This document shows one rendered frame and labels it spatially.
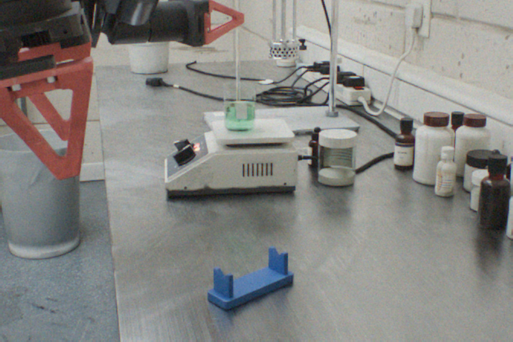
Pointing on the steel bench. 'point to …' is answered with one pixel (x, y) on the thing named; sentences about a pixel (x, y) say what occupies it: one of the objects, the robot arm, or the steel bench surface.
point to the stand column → (333, 38)
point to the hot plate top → (279, 127)
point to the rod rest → (250, 282)
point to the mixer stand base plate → (296, 118)
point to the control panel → (191, 159)
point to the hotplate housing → (237, 169)
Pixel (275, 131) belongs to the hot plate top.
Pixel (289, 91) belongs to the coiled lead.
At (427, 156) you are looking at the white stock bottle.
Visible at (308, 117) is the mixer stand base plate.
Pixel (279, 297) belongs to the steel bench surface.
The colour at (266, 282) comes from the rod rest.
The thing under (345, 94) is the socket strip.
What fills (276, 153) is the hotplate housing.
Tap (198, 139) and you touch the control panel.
